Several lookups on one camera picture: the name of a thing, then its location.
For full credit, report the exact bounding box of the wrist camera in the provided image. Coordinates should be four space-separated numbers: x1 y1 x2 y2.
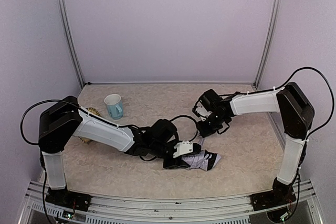
172 141 193 158
192 100 211 121

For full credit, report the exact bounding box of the aluminium front rail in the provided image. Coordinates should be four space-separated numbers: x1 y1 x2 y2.
18 179 323 224

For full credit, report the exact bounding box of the woven bamboo tray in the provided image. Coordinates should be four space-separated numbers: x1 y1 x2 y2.
78 106 103 145

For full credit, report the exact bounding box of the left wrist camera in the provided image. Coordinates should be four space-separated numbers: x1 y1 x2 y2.
172 141 193 158

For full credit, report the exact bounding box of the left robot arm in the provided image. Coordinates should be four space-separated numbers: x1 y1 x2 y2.
38 96 201 190

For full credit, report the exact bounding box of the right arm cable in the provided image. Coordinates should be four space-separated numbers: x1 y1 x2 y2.
272 67 331 135

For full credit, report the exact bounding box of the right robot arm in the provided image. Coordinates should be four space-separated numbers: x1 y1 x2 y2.
192 82 315 186

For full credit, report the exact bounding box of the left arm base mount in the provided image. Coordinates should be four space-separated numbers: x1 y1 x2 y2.
45 188 91 212

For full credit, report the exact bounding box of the lilac folding umbrella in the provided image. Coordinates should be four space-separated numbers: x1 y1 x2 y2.
180 150 222 171

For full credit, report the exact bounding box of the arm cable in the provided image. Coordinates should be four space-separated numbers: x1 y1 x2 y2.
272 67 331 135
167 114 199 141

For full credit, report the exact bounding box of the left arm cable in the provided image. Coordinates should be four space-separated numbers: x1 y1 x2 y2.
167 114 199 141

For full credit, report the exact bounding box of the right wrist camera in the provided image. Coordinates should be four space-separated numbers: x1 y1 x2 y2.
192 100 211 121

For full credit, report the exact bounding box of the right frame post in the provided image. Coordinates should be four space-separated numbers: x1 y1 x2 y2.
254 0 281 89

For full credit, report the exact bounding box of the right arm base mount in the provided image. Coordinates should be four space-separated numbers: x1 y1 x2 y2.
250 187 297 211

